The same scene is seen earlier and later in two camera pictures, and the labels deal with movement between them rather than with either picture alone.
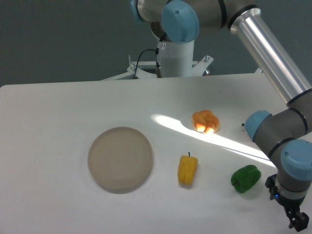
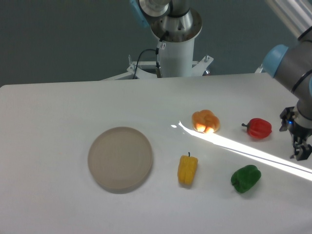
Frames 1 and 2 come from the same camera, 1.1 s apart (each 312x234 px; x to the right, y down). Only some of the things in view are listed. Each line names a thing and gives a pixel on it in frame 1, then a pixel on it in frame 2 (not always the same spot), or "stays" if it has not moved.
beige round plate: (120, 159) stays
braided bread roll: (205, 121) stays
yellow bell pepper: (186, 167) stays
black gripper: (298, 220) to (302, 150)
